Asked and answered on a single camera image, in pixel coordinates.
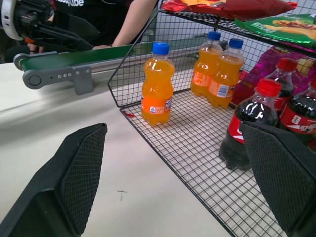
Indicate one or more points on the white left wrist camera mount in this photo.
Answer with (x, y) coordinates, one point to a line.
(8, 22)

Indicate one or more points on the green conveyor belt grey frame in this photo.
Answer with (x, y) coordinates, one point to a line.
(64, 63)

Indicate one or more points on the small red clip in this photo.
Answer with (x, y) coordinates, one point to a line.
(129, 114)

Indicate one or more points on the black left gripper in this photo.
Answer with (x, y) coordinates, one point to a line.
(34, 14)

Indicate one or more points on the person's left hand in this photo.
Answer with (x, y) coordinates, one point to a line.
(103, 46)

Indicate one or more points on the cola bottle red cap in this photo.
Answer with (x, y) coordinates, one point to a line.
(284, 79)
(300, 113)
(249, 111)

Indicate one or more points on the red chip bag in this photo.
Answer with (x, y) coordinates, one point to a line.
(247, 7)

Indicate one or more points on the orange soda bottle blue cap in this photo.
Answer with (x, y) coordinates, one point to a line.
(225, 81)
(156, 96)
(205, 71)

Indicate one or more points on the green chip bag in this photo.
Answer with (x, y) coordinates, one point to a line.
(279, 27)

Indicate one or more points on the purple chip bag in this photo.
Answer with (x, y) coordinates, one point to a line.
(264, 64)

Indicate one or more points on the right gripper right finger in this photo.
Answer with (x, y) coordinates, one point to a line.
(284, 177)

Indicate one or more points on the person's right hand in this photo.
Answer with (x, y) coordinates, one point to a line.
(37, 49)

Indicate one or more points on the person's black shirt torso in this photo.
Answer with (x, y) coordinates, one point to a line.
(98, 14)

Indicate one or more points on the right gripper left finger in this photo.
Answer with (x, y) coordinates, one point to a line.
(61, 182)

